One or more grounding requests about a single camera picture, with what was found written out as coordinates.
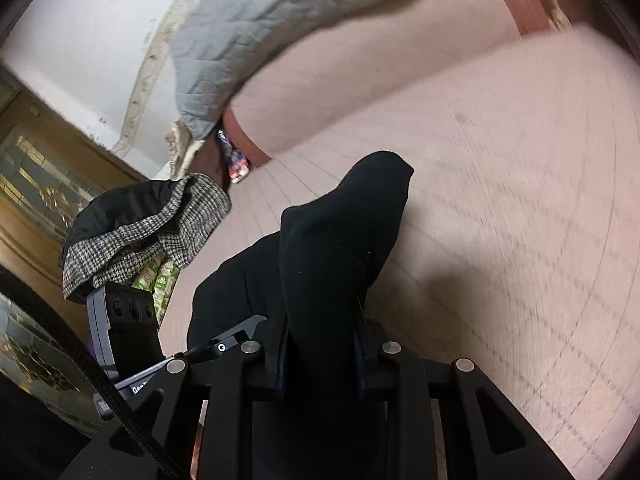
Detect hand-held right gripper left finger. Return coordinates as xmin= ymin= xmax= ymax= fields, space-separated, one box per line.
xmin=57 ymin=332 xmax=292 ymax=480

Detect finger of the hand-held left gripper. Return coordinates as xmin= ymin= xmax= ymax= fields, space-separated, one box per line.
xmin=185 ymin=314 xmax=268 ymax=364

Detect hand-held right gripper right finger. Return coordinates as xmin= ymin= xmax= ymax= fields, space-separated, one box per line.
xmin=351 ymin=324 xmax=576 ymax=480

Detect black pants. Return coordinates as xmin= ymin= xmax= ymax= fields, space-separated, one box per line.
xmin=187 ymin=150 xmax=416 ymax=403

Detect green patterned cloth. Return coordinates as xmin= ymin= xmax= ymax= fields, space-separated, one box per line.
xmin=132 ymin=255 xmax=182 ymax=328

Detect houndstooth coat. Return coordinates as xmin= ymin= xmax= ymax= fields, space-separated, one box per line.
xmin=59 ymin=172 xmax=233 ymax=304

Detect wooden door with glass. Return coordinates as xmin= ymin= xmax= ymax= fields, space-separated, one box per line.
xmin=0 ymin=67 xmax=156 ymax=436

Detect cream cloth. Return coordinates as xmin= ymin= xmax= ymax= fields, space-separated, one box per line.
xmin=162 ymin=120 xmax=204 ymax=181

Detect colourful small packet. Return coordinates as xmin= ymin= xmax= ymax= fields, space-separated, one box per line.
xmin=214 ymin=127 xmax=251 ymax=184

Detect grey quilted blanket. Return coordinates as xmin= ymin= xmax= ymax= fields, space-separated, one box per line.
xmin=167 ymin=0 xmax=433 ymax=141

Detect black braided cable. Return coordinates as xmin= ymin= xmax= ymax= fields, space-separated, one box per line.
xmin=0 ymin=267 xmax=188 ymax=480

